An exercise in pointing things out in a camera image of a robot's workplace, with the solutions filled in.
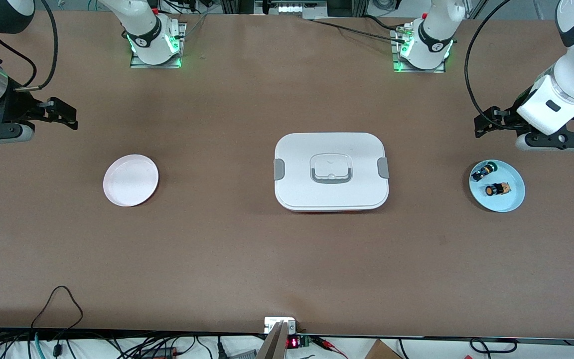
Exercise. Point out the dark metal frame rack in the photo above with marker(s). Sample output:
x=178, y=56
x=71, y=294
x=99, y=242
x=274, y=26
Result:
x=237, y=6

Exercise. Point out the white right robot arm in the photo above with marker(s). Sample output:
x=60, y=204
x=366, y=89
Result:
x=142, y=25

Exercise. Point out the green push-button switch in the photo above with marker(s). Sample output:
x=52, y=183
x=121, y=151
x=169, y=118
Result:
x=484, y=171

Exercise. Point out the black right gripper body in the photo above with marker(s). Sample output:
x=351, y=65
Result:
x=16, y=106

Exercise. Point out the grey metal post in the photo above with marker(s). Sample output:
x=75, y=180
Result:
x=273, y=346

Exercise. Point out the white lidded plastic container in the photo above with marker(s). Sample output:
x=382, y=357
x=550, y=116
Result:
x=332, y=194

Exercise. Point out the brown cardboard piece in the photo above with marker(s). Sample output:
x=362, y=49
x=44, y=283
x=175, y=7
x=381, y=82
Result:
x=381, y=351

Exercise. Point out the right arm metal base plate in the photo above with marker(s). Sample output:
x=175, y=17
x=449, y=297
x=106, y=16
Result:
x=180, y=45

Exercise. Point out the orange black device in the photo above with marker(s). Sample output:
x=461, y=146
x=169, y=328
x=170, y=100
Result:
x=160, y=353

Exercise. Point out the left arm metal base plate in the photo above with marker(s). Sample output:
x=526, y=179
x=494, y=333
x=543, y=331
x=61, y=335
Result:
x=396, y=65

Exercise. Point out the red black clip leads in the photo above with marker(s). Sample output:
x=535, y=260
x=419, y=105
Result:
x=324, y=342

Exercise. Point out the small white box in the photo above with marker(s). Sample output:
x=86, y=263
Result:
x=272, y=324

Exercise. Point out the grey power strip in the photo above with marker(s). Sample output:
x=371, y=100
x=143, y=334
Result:
x=242, y=355

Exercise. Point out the pale pink round plate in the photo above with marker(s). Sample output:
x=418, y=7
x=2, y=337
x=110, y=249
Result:
x=130, y=180

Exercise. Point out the light blue round plate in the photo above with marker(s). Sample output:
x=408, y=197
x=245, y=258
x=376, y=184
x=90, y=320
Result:
x=508, y=199

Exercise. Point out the white labelled device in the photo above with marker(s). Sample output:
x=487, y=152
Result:
x=297, y=8

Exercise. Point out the orange push-button switch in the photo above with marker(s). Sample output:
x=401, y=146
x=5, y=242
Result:
x=497, y=189

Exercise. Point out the circuit board red display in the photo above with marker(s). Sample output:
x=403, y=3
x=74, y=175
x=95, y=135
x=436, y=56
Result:
x=293, y=343

